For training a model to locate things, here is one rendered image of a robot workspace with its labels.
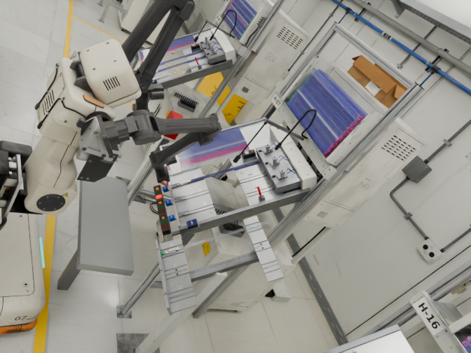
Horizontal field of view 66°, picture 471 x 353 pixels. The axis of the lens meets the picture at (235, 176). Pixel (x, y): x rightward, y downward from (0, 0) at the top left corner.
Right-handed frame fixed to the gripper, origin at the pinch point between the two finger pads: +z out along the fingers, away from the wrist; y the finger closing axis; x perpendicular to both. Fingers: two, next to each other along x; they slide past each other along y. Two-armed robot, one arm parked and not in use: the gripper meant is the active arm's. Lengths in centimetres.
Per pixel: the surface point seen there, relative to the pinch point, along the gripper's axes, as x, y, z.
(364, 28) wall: -232, 189, 44
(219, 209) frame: -25.5, -1.6, 32.1
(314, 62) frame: -100, 29, -33
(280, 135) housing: -71, 9, -4
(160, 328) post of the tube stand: 22, -62, 36
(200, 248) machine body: -7.2, -20.3, 40.5
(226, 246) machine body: -23, -28, 35
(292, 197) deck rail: -62, -32, 3
